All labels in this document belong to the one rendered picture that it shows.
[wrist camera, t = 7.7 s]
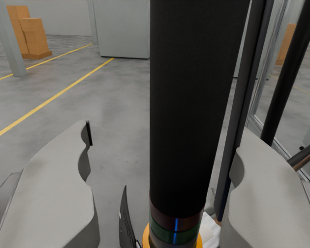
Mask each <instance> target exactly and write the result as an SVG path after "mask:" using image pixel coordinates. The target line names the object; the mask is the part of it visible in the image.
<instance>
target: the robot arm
mask: <svg viewBox="0 0 310 248"><path fill-rule="evenodd" d="M92 145H93V142H92V134H91V127H90V121H86V120H79V121H77V122H76V123H75V124H73V125H72V126H71V127H69V128H68V129H67V130H65V131H64V132H63V133H61V134H60V135H59V136H57V137H56V138H55V139H53V140H52V141H51V142H49V143H48V144H47V145H46V146H44V147H43V148H42V149H41V150H40V151H39V152H38V153H37V154H36V155H35V156H34V157H33V158H32V159H31V160H30V161H29V162H28V163H27V164H26V165H25V167H24V168H23V169H22V170H21V171H20V172H16V173H11V174H10V175H9V177H8V178H7V179H6V180H5V181H4V182H3V183H2V184H1V186H0V248H98V246H99V243H100V233H99V224H98V216H97V211H96V206H95V202H94V197H93V191H92V188H91V187H90V186H89V185H88V184H87V183H86V180H87V177H88V176H89V174H90V172H91V167H90V162H89V158H88V153H87V151H88V150H89V148H90V146H92ZM229 178H230V179H231V181H232V183H233V185H234V188H235V189H234V190H232V191H231V193H230V196H229V199H228V202H227V206H226V209H225V212H224V215H223V218H222V221H221V229H220V238H219V247H220V248H310V182H307V181H303V180H302V179H301V178H300V177H299V175H298V174H297V173H296V172H295V170H294V169H293V168H292V167H291V166H290V165H289V164H288V162H287V161H286V160H285V159H284V158H283V157H282V156H281V155H279V154H278V153H277V152H276V151H275V150H274V149H272V148H271V147H270V146H269V145H267V144H266V143H265V142H264V141H262V140H261V139H260V138H259V137H257V136H256V135H255V134H254V133H252V132H251V131H250V130H248V129H247V128H246V127H245V126H244V131H243V135H242V138H241V143H240V147H238V148H237V149H236V151H235V155H234V158H233V162H232V165H231V168H230V172H229Z"/></svg>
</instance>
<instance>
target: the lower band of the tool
mask: <svg viewBox="0 0 310 248"><path fill-rule="evenodd" d="M148 235H149V223H148V225H147V226H146V228H145V230H144V233H143V241H142V243H143V248H150V245H149V240H148ZM196 248H202V238H201V235H200V233H199V234H198V239H197V246H196Z"/></svg>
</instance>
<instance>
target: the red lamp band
mask: <svg viewBox="0 0 310 248"><path fill-rule="evenodd" d="M204 208H205V204H204V207H203V208H202V209H201V211H199V212H198V213H197V214H195V215H193V216H191V217H185V218H176V217H170V216H168V215H165V214H163V213H162V212H160V211H159V210H158V209H157V208H156V207H155V206H154V205H153V203H152V201H151V198H150V195H149V209H150V213H151V215H152V217H153V219H154V220H155V221H156V222H157V223H158V224H159V225H161V226H162V227H164V228H166V229H169V230H172V231H186V230H189V229H192V228H193V227H195V226H196V225H197V224H198V223H199V222H200V220H201V219H202V216H203V213H204Z"/></svg>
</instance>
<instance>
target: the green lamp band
mask: <svg viewBox="0 0 310 248"><path fill-rule="evenodd" d="M201 221H202V219H201V220H200V222H199V223H198V225H197V226H195V227H194V228H193V229H191V230H189V231H186V232H172V231H168V230H166V229H164V228H162V227H161V226H159V225H158V224H157V223H156V222H155V221H154V219H153V218H152V216H151V213H150V211H149V222H150V226H151V229H152V230H153V232H154V233H155V234H156V235H157V236H158V237H159V238H160V239H162V240H163V241H165V242H168V243H171V244H184V243H187V242H189V241H191V240H192V239H193V238H194V237H195V236H196V235H197V234H198V232H199V229H200V225H201Z"/></svg>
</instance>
